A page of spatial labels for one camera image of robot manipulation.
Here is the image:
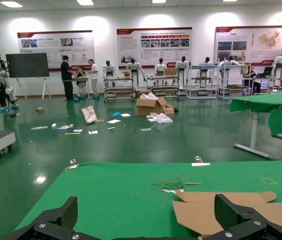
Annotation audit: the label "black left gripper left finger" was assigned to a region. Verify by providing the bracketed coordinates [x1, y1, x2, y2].
[0, 196, 103, 240]

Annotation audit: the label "person in white shirt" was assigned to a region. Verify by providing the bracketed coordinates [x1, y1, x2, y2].
[87, 58, 101, 100]

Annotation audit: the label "silver binder clip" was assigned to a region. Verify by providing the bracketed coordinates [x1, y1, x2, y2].
[64, 158, 80, 171]
[191, 155, 211, 167]

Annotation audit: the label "black display on white stand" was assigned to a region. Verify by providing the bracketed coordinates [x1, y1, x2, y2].
[5, 52, 52, 101]

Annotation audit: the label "person with blue shoe covers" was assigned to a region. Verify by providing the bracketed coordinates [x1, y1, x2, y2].
[0, 74, 19, 113]

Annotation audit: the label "white humanoid robot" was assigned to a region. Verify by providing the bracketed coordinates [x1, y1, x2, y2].
[154, 57, 168, 76]
[126, 57, 148, 85]
[175, 56, 190, 97]
[197, 56, 215, 88]
[102, 59, 117, 88]
[270, 49, 282, 88]
[218, 55, 242, 78]

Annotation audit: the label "wall poster with round icons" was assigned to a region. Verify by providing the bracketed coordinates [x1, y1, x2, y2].
[17, 29, 96, 72]

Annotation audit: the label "white table frame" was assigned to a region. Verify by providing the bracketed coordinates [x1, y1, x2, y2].
[233, 111, 282, 161]

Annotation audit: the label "man in black clothes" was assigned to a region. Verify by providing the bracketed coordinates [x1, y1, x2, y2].
[60, 55, 75, 102]

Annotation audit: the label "green paper shreds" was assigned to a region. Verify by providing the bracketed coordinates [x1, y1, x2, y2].
[151, 177, 185, 191]

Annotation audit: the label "long white desk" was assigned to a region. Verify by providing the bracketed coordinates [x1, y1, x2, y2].
[252, 75, 282, 95]

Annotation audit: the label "wall poster with map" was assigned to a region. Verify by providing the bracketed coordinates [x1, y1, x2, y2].
[214, 24, 282, 67]

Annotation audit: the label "seated person with dark hair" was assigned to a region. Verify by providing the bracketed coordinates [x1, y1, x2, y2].
[243, 65, 262, 96]

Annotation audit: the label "white jointed robot arm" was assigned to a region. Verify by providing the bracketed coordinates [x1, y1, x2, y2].
[0, 58, 19, 105]

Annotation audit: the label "large open cardboard box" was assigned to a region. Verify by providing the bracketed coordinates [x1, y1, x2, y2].
[135, 91, 169, 117]

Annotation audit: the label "cardboard box with lid hole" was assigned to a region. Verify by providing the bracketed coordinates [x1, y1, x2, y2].
[172, 188, 282, 240]

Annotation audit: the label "wall poster with photo row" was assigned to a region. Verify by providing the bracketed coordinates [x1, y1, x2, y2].
[116, 26, 193, 70]

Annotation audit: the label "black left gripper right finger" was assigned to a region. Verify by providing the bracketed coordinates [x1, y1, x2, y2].
[197, 193, 282, 240]

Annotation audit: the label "white metal shelf rack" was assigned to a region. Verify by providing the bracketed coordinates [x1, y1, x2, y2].
[186, 64, 219, 101]
[217, 63, 248, 99]

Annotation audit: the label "seated person in dark top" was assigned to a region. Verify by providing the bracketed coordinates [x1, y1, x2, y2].
[74, 65, 87, 100]

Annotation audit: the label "small white desk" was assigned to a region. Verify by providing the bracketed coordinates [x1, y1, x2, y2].
[62, 76, 91, 101]

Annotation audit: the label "green draped table cloth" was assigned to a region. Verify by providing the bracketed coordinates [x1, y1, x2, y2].
[229, 92, 282, 137]

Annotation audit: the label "beige paper bag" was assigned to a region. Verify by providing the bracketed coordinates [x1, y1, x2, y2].
[80, 105, 98, 125]

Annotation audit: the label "metal trolley with shelves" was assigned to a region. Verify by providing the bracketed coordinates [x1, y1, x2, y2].
[146, 74, 181, 99]
[102, 75, 137, 104]

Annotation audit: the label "white paper scrap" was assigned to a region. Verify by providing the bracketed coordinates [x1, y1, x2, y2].
[159, 188, 184, 196]

